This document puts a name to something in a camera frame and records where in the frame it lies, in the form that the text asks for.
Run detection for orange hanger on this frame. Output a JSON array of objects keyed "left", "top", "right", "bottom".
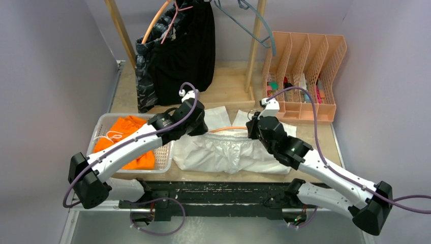
[
  {"left": 141, "top": 0, "right": 172, "bottom": 44},
  {"left": 209, "top": 126, "right": 247, "bottom": 133}
]

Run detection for white shorts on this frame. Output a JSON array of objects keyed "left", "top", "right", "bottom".
[{"left": 173, "top": 106, "right": 291, "bottom": 174}]

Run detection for white plastic basket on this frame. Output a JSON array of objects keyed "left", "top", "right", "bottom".
[{"left": 86, "top": 113, "right": 174, "bottom": 174}]

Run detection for orange shorts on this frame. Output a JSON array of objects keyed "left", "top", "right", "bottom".
[{"left": 93, "top": 115, "right": 156, "bottom": 170}]

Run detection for grey-blue plastic hanger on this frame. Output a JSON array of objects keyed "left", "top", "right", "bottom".
[{"left": 213, "top": 0, "right": 278, "bottom": 57}]

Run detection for pink plastic file organizer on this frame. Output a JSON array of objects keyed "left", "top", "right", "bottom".
[{"left": 262, "top": 32, "right": 347, "bottom": 124}]

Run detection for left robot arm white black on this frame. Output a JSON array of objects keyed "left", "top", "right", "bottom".
[{"left": 67, "top": 98, "right": 208, "bottom": 209}]

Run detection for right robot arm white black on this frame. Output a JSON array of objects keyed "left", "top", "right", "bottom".
[{"left": 246, "top": 112, "right": 392, "bottom": 236}]

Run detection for black shorts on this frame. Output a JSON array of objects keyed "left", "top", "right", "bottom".
[{"left": 148, "top": 1, "right": 216, "bottom": 106}]

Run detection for dark camouflage shorts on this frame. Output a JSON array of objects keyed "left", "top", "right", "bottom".
[{"left": 135, "top": 6, "right": 176, "bottom": 113}]

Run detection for pink thin hanger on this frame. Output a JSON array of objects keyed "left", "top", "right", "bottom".
[{"left": 161, "top": 0, "right": 194, "bottom": 44}]

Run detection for wooden clothes rack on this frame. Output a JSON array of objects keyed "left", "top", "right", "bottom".
[{"left": 104, "top": 1, "right": 266, "bottom": 110}]

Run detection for pink small bottle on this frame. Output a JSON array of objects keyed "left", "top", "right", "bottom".
[{"left": 266, "top": 85, "right": 274, "bottom": 98}]

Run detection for green small item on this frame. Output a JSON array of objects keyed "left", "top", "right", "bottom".
[{"left": 268, "top": 81, "right": 279, "bottom": 90}]

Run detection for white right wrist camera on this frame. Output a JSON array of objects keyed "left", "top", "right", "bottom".
[{"left": 258, "top": 98, "right": 280, "bottom": 118}]

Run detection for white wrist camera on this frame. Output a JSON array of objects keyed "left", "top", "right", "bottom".
[
  {"left": 179, "top": 89, "right": 199, "bottom": 103},
  {"left": 258, "top": 98, "right": 280, "bottom": 118}
]

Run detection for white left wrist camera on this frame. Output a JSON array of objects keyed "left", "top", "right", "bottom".
[{"left": 179, "top": 89, "right": 199, "bottom": 103}]

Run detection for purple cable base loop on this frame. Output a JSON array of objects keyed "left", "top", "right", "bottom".
[{"left": 130, "top": 197, "right": 187, "bottom": 237}]

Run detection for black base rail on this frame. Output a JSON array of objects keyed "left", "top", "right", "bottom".
[{"left": 119, "top": 181, "right": 303, "bottom": 221}]

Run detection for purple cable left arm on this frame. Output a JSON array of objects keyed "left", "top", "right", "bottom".
[{"left": 63, "top": 82, "right": 200, "bottom": 208}]

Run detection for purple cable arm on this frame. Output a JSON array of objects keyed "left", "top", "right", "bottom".
[
  {"left": 266, "top": 86, "right": 431, "bottom": 215},
  {"left": 63, "top": 82, "right": 200, "bottom": 208}
]

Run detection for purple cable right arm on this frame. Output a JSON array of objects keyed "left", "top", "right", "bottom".
[{"left": 266, "top": 86, "right": 431, "bottom": 215}]

